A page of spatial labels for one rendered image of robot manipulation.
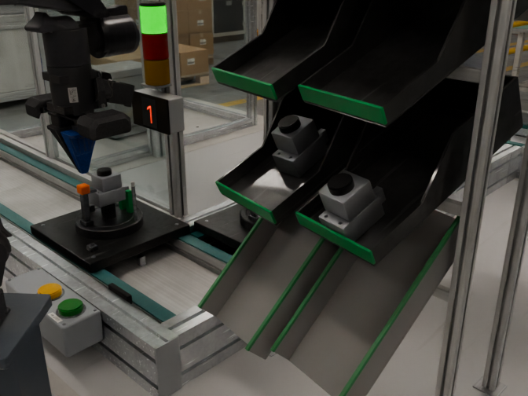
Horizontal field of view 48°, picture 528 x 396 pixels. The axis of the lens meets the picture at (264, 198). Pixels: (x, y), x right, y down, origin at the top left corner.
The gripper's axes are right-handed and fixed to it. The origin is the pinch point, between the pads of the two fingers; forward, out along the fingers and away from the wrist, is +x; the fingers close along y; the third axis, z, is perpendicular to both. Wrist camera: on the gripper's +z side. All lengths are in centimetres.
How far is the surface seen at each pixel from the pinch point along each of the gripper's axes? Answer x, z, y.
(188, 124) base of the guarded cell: 40, 104, 107
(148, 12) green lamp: -14.9, 29.3, 22.5
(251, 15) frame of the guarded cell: -2, 120, 87
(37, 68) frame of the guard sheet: 4, 32, 80
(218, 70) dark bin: -11.8, 11.7, -17.0
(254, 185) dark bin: 4.5, 15.3, -19.6
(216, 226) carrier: 28.2, 34.3, 11.4
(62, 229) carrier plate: 28.0, 11.0, 33.6
